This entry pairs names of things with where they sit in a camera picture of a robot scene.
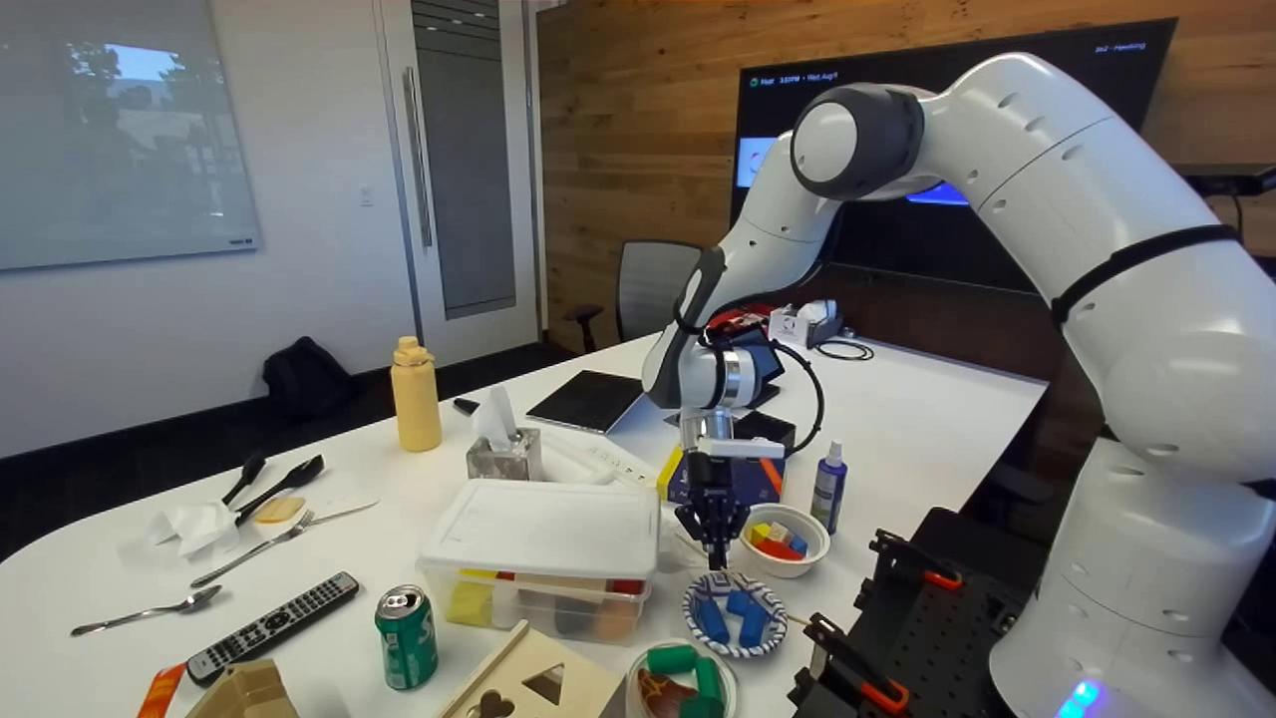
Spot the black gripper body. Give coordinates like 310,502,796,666
681,453,759,540

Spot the blue patterned bowl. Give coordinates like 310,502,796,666
681,569,791,662

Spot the white bowl with green toy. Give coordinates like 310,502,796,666
632,638,741,718

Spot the blue book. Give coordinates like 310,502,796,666
658,444,791,516

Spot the green toy piece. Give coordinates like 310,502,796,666
649,638,733,714

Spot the clear plastic storage box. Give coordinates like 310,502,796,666
419,476,668,651

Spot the black orange clamp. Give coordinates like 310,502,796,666
870,525,964,594
802,611,912,718

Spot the wooden shape sorter box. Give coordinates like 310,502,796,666
436,619,632,718

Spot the grey tissue box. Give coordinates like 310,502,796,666
464,384,551,488

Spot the grey office chair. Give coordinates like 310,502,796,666
572,235,706,353

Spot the black perforated mounting board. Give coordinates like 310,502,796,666
791,502,1069,718

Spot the yellow bottle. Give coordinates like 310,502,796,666
388,331,448,453

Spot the green soda can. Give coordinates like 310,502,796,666
370,577,444,694

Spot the white door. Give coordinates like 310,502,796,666
374,0,543,371

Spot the silver knife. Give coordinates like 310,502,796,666
186,496,384,594

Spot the black backpack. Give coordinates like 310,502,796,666
261,331,355,424

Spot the black plastic spoon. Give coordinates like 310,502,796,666
230,450,327,532

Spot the wooden spoon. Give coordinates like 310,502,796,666
253,496,310,533

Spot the black remote control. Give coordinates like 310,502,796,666
180,569,362,688

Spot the small black utensil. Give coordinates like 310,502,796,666
221,450,273,510

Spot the brown cardboard box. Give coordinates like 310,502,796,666
185,653,303,718

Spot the white crumpled napkin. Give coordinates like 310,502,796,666
125,497,243,569

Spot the silver fork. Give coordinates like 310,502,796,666
68,583,226,638

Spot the glass whiteboard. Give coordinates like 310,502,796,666
0,0,266,274

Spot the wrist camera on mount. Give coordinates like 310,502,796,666
681,433,791,468

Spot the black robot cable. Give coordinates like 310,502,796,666
762,337,831,453

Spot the wall mounted tv screen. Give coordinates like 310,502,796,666
725,14,1179,291

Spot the orange handled tool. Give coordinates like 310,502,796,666
135,657,192,718

